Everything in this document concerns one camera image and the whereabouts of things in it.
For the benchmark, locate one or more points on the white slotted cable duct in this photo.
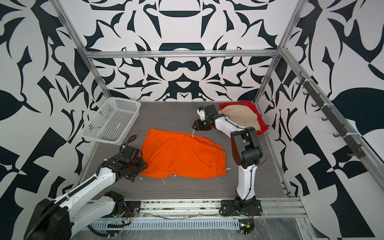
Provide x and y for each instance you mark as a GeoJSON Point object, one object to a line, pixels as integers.
{"type": "Point", "coordinates": [175, 224]}

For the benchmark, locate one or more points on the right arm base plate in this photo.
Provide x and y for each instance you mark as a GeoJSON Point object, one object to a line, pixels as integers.
{"type": "Point", "coordinates": [251, 207]}

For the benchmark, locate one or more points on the aluminium frame right post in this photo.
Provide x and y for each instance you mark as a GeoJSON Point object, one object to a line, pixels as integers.
{"type": "Point", "coordinates": [286, 36]}

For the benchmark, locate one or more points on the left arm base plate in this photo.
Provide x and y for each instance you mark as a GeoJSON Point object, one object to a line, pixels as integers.
{"type": "Point", "coordinates": [127, 209]}

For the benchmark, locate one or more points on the beige shorts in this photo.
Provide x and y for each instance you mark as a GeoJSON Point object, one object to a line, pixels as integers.
{"type": "Point", "coordinates": [242, 116]}

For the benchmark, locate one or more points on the black hook rack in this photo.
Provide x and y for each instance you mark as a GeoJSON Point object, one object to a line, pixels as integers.
{"type": "Point", "coordinates": [333, 115]}

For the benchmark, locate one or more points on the aluminium frame left post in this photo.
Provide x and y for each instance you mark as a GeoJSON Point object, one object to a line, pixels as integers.
{"type": "Point", "coordinates": [65, 20]}

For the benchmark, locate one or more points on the aluminium frame post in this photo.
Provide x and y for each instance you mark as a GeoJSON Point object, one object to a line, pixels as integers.
{"type": "Point", "coordinates": [286, 36]}
{"type": "Point", "coordinates": [65, 20]}

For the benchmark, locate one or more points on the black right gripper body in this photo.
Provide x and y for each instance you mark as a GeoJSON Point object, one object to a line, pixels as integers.
{"type": "Point", "coordinates": [203, 125]}

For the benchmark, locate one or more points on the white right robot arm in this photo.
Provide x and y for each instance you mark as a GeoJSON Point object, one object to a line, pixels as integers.
{"type": "Point", "coordinates": [247, 153]}

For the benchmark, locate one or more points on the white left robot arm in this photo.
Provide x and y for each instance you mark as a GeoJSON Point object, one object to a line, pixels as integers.
{"type": "Point", "coordinates": [63, 217]}

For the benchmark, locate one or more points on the aluminium frame horizontal bar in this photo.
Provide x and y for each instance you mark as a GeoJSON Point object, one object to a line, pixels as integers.
{"type": "Point", "coordinates": [180, 54]}

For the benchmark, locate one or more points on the orange shorts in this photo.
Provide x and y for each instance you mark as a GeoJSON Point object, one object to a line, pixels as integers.
{"type": "Point", "coordinates": [172, 153]}

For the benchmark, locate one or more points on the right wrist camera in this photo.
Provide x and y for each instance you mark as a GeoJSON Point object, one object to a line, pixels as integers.
{"type": "Point", "coordinates": [202, 113]}

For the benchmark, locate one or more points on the aluminium frame right side bar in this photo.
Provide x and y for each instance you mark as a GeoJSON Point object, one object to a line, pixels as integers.
{"type": "Point", "coordinates": [371, 161]}

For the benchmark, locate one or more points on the white plastic laundry basket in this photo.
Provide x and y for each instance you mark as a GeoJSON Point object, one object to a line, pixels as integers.
{"type": "Point", "coordinates": [113, 121]}

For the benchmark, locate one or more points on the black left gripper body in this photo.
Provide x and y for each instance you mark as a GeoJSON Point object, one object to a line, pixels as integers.
{"type": "Point", "coordinates": [136, 167]}

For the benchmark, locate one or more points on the aluminium mounting rail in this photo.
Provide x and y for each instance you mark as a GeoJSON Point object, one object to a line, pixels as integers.
{"type": "Point", "coordinates": [182, 209]}

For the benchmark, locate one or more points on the red shorts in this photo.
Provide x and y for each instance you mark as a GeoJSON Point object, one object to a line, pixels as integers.
{"type": "Point", "coordinates": [254, 109]}

